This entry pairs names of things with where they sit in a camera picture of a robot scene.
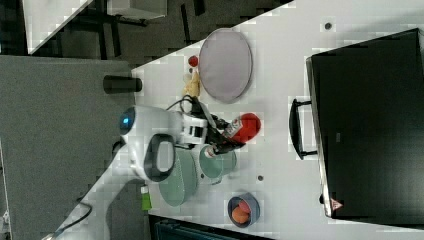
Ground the orange toy fruit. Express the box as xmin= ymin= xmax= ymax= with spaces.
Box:
xmin=232 ymin=207 xmax=249 ymax=224

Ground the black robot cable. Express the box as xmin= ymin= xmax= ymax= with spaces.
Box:
xmin=165 ymin=94 xmax=201 ymax=114

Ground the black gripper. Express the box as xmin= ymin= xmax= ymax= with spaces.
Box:
xmin=191 ymin=97 xmax=244 ymax=154

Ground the green tag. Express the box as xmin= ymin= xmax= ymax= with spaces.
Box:
xmin=140 ymin=185 xmax=152 ymax=211

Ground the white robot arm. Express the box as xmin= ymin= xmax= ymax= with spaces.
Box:
xmin=42 ymin=95 xmax=243 ymax=240

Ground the red toy fruit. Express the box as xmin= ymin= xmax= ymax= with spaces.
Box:
xmin=238 ymin=200 xmax=251 ymax=213

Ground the small red ball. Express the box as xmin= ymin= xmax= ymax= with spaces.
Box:
xmin=188 ymin=56 xmax=199 ymax=67

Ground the green cup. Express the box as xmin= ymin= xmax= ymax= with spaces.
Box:
xmin=199 ymin=146 xmax=237 ymax=185

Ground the grey bowl with fruit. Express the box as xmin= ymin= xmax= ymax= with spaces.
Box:
xmin=227 ymin=193 xmax=261 ymax=228

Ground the red ketchup bottle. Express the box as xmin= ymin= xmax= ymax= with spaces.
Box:
xmin=218 ymin=113 xmax=261 ymax=145

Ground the green colander plate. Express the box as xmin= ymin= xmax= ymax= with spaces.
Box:
xmin=159 ymin=149 xmax=198 ymax=207

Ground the grey round plate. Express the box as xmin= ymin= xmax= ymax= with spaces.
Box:
xmin=198 ymin=28 xmax=253 ymax=103

